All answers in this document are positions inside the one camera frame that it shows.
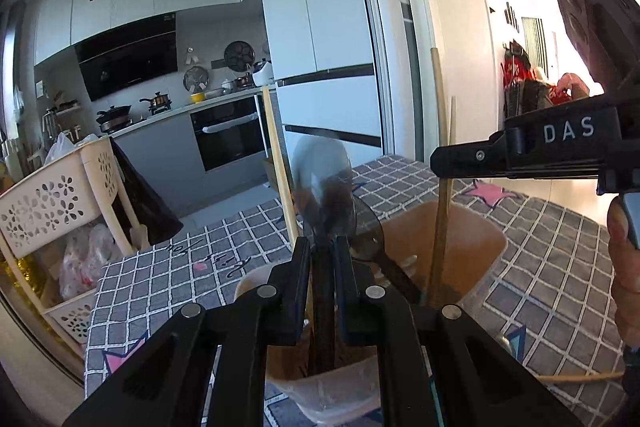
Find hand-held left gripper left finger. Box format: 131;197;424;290
62;236;312;427

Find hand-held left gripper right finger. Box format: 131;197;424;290
334;235;581;427

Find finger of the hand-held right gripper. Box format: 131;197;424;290
430;129;508;180

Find beige plastic cutlery holder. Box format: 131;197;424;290
234;201;510;427

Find person's right hand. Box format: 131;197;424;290
606;193;640;346

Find grey checked star tablecloth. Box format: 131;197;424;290
82;154;631;427

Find coat rack with red bags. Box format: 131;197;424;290
501;39;601;120

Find black built-in oven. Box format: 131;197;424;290
190;94;268;172

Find dark hanging cloth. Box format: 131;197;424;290
110;138;185;250

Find grey kitchen counter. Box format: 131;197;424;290
97;82;281;218

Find white refrigerator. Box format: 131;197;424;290
260;0;386;168

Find clear plastic bags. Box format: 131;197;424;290
59;223;123;303

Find white rice cooker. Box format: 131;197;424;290
251;59;276;86

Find steel cooking pot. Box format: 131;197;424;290
139;92;173;112

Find round hanging pot lid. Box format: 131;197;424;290
183;66;209;92

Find round dark hanging rack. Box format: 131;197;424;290
223;41;256;70

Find black wok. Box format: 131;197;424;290
95;105;133;128

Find beige plastic storage cart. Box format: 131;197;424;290
0;137;143;348

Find gold foil decoration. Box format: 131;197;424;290
0;257;46;308

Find white plastic bag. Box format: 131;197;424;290
45;132;98;165

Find black range hood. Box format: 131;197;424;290
74;12;180;102

